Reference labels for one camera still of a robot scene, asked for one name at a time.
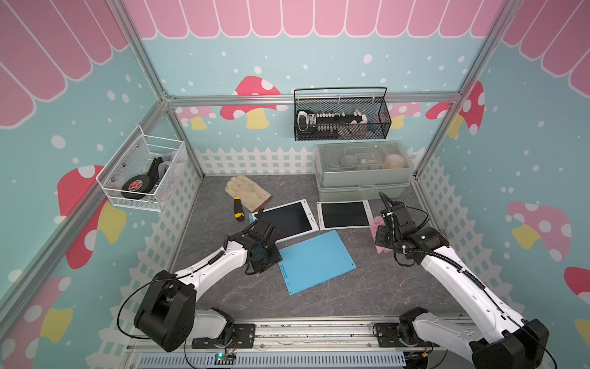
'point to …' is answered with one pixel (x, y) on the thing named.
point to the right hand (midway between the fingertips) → (382, 234)
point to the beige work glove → (253, 196)
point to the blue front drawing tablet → (313, 261)
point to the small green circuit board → (223, 358)
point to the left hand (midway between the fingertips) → (277, 264)
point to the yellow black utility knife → (238, 213)
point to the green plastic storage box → (352, 171)
